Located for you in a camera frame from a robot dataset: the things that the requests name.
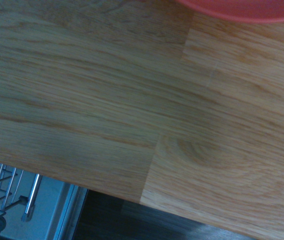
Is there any stainless dishwasher door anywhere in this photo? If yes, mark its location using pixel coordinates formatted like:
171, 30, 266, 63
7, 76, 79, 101
0, 172, 90, 240

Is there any red plastic plate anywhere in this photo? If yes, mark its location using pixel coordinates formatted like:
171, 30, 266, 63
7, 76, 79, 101
175, 0, 284, 25

